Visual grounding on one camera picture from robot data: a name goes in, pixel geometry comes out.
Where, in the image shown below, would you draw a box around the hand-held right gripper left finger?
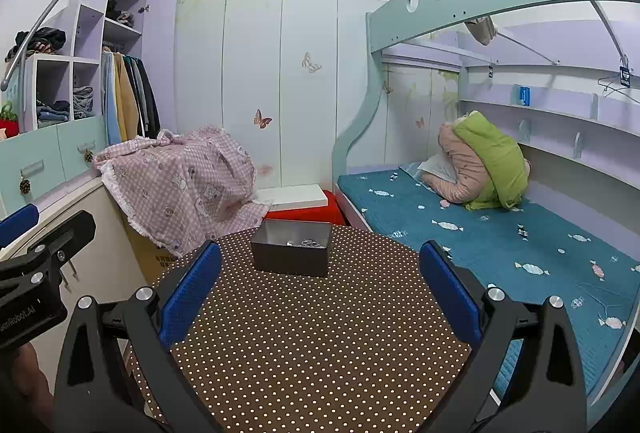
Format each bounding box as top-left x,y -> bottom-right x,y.
52,240 -> 223,433

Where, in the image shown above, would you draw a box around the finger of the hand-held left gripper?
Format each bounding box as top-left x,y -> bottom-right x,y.
0,210 -> 97,286
0,203 -> 40,250

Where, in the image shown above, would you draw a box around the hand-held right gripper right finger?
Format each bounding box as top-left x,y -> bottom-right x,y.
419,240 -> 587,433

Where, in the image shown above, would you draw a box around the metal tin box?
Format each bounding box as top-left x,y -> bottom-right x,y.
250,219 -> 333,278

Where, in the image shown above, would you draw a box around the person's left forearm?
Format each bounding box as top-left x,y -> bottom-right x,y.
0,340 -> 56,433

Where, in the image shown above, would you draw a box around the cardboard box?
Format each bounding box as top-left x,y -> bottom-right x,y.
125,223 -> 201,286

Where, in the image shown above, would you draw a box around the blue candy print bedsheet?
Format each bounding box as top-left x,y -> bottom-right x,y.
336,163 -> 640,401

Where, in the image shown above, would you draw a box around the lilac and teal wardrobe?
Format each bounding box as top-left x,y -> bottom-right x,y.
0,0 -> 178,224

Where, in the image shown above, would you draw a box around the pink checked bear cloth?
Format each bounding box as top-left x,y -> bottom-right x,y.
94,125 -> 273,254

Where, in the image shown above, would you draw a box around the folded jeans stack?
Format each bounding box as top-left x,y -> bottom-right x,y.
36,99 -> 71,124

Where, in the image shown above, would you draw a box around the white pillow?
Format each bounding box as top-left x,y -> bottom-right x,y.
417,153 -> 458,186

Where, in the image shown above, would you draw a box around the brown polka dot tablecloth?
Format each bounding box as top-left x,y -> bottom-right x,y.
122,225 -> 473,433

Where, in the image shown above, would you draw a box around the folded grey clothes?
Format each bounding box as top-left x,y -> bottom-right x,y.
72,85 -> 96,118

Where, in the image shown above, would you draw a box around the red stool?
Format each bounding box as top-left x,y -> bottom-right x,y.
262,190 -> 347,228

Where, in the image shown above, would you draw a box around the white board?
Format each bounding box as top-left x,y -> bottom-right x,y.
255,184 -> 328,208

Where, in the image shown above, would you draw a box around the pink and green quilt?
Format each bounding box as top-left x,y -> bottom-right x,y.
427,110 -> 532,211

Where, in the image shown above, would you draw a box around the row of hanging clothes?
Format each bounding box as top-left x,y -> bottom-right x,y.
101,53 -> 162,146

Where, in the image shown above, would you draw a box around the dark clothes pile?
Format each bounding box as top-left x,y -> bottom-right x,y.
6,27 -> 67,61

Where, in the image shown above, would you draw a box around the dark folded clothes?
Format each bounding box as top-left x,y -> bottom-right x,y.
106,0 -> 136,28

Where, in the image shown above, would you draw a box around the grey hanging garment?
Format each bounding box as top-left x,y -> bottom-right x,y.
465,15 -> 498,46

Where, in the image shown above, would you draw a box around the wire clothes hanger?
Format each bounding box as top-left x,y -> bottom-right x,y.
597,68 -> 640,101

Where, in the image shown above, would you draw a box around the teal bunk bed frame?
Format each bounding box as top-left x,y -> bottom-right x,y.
332,0 -> 640,414

